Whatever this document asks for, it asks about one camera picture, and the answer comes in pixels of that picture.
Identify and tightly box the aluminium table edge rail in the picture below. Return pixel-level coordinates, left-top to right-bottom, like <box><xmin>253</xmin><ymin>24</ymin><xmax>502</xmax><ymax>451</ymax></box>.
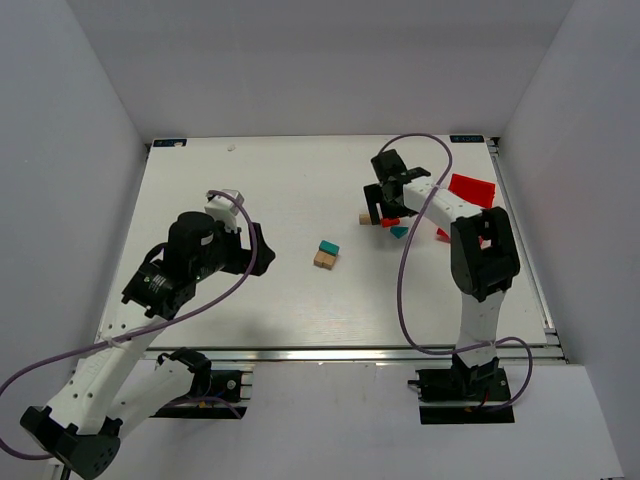
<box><xmin>142</xmin><ymin>345</ymin><xmax>566</xmax><ymax>362</ymax></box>

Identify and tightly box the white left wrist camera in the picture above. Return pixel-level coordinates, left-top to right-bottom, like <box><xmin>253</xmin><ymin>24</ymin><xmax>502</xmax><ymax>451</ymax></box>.
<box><xmin>204</xmin><ymin>189</ymin><xmax>244</xmax><ymax>233</ymax></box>

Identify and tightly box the blue corner label left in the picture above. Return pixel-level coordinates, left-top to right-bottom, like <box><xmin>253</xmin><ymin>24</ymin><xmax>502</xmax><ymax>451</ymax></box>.
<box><xmin>152</xmin><ymin>138</ymin><xmax>187</xmax><ymax>148</ymax></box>

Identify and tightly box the red wood block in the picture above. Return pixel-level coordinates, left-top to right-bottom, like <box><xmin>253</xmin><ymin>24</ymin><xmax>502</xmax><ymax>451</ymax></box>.
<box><xmin>380</xmin><ymin>218</ymin><xmax>400</xmax><ymax>228</ymax></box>

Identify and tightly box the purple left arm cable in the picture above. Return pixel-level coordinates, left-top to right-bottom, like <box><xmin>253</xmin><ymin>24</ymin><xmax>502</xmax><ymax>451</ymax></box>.
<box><xmin>0</xmin><ymin>189</ymin><xmax>260</xmax><ymax>460</ymax></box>

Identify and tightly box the blue corner label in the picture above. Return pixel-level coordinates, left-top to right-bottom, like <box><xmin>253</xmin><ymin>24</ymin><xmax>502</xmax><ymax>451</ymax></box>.
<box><xmin>152</xmin><ymin>138</ymin><xmax>187</xmax><ymax>148</ymax></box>
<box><xmin>449</xmin><ymin>134</ymin><xmax>485</xmax><ymax>144</ymax></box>

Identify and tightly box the blue corner label right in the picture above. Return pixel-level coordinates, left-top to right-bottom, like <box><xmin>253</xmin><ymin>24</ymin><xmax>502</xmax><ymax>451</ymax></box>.
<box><xmin>449</xmin><ymin>134</ymin><xmax>485</xmax><ymax>144</ymax></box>

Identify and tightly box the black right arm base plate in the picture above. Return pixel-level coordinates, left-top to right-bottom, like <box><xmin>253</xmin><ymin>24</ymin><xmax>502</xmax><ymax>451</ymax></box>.
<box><xmin>407</xmin><ymin>368</ymin><xmax>515</xmax><ymax>425</ymax></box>

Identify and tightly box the natural wood block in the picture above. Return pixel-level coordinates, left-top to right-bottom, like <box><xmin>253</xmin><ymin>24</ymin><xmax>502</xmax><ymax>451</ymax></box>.
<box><xmin>322</xmin><ymin>253</ymin><xmax>337</xmax><ymax>270</ymax></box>
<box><xmin>313</xmin><ymin>251</ymin><xmax>328</xmax><ymax>268</ymax></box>

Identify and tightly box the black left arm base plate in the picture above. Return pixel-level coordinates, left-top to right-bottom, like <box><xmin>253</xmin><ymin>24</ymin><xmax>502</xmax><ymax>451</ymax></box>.
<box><xmin>154</xmin><ymin>370</ymin><xmax>253</xmax><ymax>420</ymax></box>

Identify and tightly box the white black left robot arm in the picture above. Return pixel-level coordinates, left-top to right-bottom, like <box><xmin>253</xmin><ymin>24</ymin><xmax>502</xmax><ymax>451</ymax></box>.
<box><xmin>20</xmin><ymin>212</ymin><xmax>275</xmax><ymax>479</ymax></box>

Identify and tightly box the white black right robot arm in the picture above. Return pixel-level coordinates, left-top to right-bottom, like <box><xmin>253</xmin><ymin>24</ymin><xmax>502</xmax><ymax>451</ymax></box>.
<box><xmin>364</xmin><ymin>149</ymin><xmax>520</xmax><ymax>401</ymax></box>

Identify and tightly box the red plastic bin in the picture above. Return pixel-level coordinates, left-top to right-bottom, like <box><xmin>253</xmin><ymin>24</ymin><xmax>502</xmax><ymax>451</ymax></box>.
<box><xmin>435</xmin><ymin>173</ymin><xmax>497</xmax><ymax>250</ymax></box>

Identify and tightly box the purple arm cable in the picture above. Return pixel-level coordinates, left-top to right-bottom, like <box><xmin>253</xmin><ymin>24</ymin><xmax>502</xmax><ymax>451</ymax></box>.
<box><xmin>0</xmin><ymin>189</ymin><xmax>260</xmax><ymax>460</ymax></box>
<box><xmin>375</xmin><ymin>132</ymin><xmax>535</xmax><ymax>414</ymax></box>

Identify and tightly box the right side aluminium rail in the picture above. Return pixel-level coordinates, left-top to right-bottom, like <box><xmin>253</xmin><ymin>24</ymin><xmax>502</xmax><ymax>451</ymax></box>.
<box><xmin>485</xmin><ymin>137</ymin><xmax>560</xmax><ymax>344</ymax></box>

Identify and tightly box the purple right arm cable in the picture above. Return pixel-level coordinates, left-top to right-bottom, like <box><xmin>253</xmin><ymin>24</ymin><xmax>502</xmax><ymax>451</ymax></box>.
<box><xmin>375</xmin><ymin>132</ymin><xmax>535</xmax><ymax>414</ymax></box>

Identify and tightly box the teal triangular wood block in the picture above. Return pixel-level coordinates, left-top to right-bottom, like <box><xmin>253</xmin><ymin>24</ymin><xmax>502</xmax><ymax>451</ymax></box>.
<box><xmin>390</xmin><ymin>226</ymin><xmax>408</xmax><ymax>239</ymax></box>

